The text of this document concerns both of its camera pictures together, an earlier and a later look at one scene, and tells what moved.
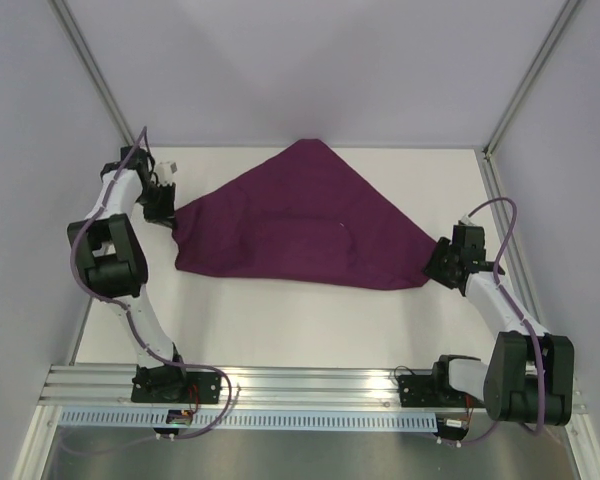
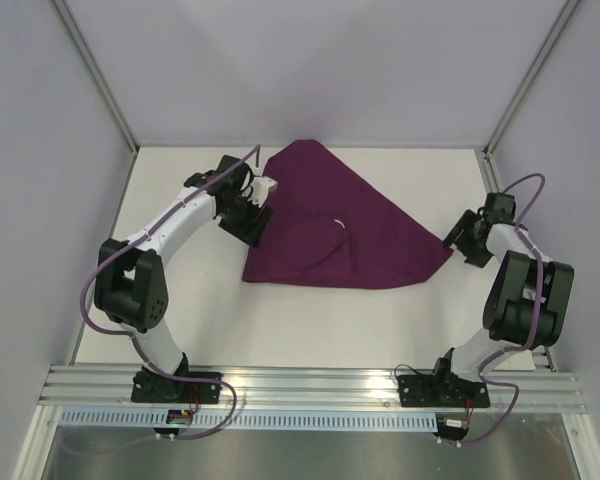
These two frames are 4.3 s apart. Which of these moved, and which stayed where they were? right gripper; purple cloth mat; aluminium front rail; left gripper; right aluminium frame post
Moved: purple cloth mat; right gripper; left gripper
Stayed: right aluminium frame post; aluminium front rail
